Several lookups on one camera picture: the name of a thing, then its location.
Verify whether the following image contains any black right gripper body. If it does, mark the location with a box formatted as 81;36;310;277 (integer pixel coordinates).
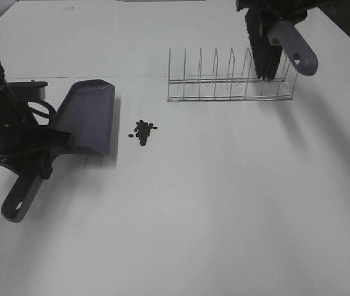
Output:
235;0;322;23

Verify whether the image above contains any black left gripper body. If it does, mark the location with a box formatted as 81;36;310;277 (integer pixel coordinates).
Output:
0;127;72;179

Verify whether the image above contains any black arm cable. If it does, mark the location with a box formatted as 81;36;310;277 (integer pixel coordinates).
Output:
26;99;57;127

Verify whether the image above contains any pile of coffee beans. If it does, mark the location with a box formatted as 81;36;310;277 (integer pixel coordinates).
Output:
128;120;158;146

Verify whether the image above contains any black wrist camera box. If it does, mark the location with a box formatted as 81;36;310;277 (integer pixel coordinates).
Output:
7;80;48;101

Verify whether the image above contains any metal wire rack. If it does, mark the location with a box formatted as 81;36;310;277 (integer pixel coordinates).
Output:
166;49;298;102

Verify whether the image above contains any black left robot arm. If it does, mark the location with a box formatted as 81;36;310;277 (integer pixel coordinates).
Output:
0;60;73;179

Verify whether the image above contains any purple plastic dustpan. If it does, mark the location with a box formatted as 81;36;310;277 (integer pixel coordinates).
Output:
1;80;115;223

